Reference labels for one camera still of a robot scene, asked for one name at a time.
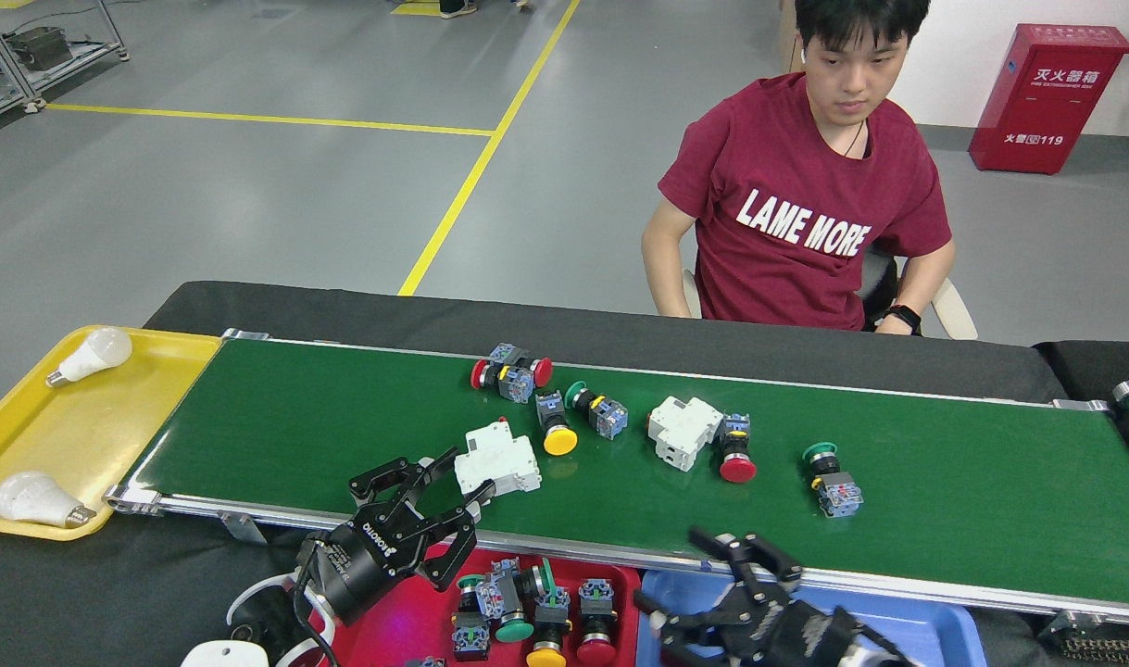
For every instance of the person's left hand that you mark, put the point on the person's left hand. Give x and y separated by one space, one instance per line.
891 327

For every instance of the green push button switch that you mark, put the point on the green push button switch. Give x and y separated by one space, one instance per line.
840 496
471 641
514 630
547 579
610 419

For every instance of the yellow push button switch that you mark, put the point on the yellow push button switch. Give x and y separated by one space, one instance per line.
560 442
545 658

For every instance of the white light bulb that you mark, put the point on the white light bulb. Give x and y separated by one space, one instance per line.
96 352
31 497

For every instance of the red push button switch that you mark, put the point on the red push button switch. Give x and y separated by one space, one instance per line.
478 374
596 653
738 469
425 662
543 371

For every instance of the blue plastic tray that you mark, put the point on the blue plastic tray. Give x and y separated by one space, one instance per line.
944 635

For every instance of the black wristwatch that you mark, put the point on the black wristwatch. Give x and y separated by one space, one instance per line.
905 317

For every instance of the yellow plastic tray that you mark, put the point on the yellow plastic tray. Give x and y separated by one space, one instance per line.
82 435

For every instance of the black table cloth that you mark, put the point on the black table cloth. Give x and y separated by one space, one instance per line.
388 315
1083 366

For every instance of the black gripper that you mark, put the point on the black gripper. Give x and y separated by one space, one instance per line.
365 570
796 639

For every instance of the dark metal box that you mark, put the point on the dark metal box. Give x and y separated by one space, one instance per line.
41 48

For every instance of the long green conveyor belt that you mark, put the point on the long green conveyor belt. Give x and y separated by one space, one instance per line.
944 482

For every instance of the person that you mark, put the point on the person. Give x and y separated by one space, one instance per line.
805 167

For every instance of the metal shelf rack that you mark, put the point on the metal shelf rack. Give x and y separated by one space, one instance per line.
87 57

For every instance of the person's shoe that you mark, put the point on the person's shoe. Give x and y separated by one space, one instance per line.
457 8

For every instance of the red plastic tray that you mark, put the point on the red plastic tray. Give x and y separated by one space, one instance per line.
407 611

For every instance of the grey office chair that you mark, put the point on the grey office chair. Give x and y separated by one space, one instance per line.
953 310

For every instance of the white circuit breaker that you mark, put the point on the white circuit breaker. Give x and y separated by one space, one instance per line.
499 459
683 431

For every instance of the red fire extinguisher box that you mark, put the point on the red fire extinguisher box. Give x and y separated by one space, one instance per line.
1050 102

